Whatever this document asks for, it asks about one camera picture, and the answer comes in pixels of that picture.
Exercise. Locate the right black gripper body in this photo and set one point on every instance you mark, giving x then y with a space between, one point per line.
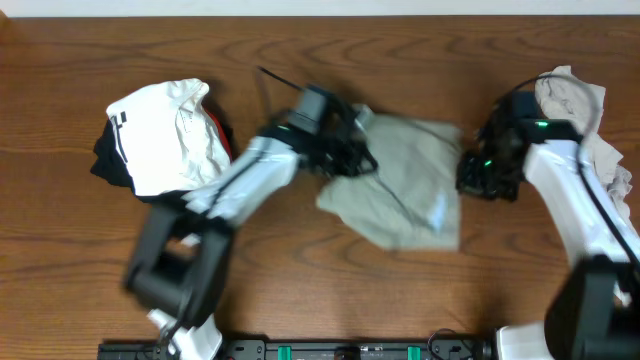
488 177

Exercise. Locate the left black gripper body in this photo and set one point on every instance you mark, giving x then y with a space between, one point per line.
347 151

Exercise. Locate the khaki green shorts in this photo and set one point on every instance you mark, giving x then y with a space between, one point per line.
410 202

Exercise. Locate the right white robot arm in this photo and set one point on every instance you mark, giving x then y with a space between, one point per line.
595 315

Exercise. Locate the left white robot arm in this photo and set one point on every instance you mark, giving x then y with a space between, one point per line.
179 264

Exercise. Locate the light grey crumpled garment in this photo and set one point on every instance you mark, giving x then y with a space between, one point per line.
585 130

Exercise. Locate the red folded garment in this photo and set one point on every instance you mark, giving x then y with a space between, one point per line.
221 134

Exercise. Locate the white folded garment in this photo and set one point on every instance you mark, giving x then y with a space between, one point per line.
166 139

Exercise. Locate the black folded garment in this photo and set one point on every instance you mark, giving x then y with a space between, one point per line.
110 167

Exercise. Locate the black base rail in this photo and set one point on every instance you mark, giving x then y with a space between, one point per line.
444 344

